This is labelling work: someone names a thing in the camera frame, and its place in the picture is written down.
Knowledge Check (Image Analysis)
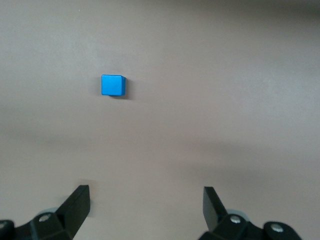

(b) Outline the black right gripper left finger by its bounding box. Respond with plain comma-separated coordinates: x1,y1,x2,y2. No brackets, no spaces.
0,184,91,240

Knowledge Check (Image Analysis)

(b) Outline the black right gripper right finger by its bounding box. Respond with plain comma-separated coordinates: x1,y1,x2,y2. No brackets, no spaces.
198,186,303,240

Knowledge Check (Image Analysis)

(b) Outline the blue cube block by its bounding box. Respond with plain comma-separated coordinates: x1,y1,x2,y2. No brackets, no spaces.
100,74,127,97

